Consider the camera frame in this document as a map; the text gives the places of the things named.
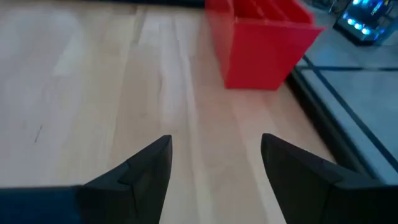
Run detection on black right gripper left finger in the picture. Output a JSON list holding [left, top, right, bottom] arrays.
[[0, 134, 173, 224]]

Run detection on black device blue lights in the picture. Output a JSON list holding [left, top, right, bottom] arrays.
[[332, 0, 398, 47]]

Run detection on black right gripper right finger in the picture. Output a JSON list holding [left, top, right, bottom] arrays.
[[261, 133, 398, 224]]

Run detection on red plastic bin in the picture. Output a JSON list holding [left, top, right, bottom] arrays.
[[204, 0, 326, 91]]

